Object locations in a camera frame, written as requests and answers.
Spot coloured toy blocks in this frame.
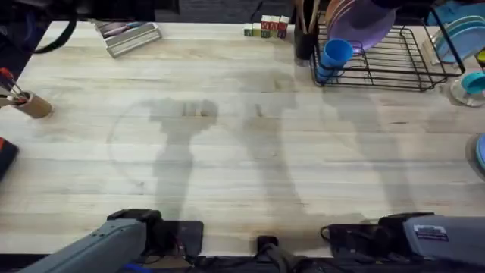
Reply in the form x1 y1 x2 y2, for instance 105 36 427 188
242 14 291 39

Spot teal cup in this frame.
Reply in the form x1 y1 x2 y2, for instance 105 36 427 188
460 71 485 96

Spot black cutlery holder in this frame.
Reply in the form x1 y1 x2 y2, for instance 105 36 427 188
293 29 318 61

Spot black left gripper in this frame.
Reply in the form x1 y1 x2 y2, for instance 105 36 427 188
161 221 205 260

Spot black wire dish rack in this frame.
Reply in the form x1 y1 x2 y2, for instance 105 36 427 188
309 6 467 93

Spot purple plastic plate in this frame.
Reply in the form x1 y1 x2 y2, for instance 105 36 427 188
327 0 397 53

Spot black rail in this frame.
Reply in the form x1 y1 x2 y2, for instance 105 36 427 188
0 253 485 273

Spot orange plastic plate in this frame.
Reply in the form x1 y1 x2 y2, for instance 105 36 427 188
324 0 346 28

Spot black cable loop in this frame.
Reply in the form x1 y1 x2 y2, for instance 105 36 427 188
33 14 78 55

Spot grey box with tools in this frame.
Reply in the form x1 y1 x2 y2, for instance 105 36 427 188
92 20 163 59

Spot blue plate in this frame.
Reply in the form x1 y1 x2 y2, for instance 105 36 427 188
475 132 485 171

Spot black clamp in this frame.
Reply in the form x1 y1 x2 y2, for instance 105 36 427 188
256 235 280 256

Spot black and red tool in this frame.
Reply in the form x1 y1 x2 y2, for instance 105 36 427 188
0 136 20 180

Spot stack of teal plates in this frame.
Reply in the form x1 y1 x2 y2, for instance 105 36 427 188
430 14 485 64

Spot brown cup with tools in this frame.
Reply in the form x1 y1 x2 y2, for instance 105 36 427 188
0 67 54 120

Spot blue plastic cup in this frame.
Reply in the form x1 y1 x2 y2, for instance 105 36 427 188
315 38 355 83

